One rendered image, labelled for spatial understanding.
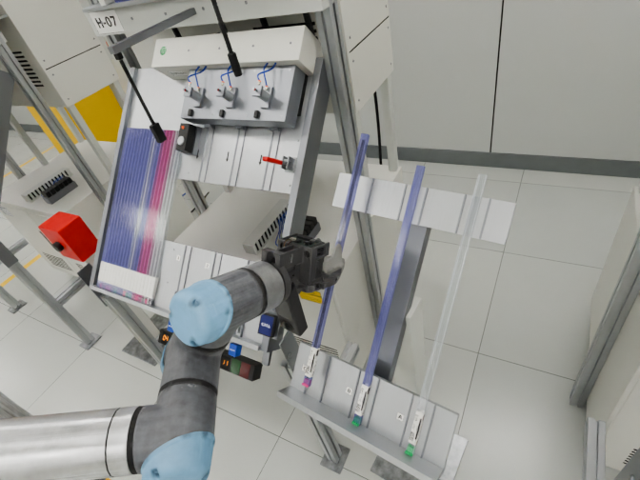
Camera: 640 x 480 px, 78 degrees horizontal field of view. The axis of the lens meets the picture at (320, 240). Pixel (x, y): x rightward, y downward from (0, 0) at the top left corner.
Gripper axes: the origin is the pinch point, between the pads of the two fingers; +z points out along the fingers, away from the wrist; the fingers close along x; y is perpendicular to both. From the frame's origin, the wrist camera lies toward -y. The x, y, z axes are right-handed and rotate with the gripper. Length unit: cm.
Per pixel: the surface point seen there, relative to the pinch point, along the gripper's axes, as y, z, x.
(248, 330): -24.9, 1.4, 23.5
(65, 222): -19, 4, 120
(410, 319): -10.2, 8.2, -14.1
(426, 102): 40, 184, 54
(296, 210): 5.1, 11.5, 18.7
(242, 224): -15, 44, 67
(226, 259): -10.5, 5.4, 35.7
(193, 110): 25, 10, 53
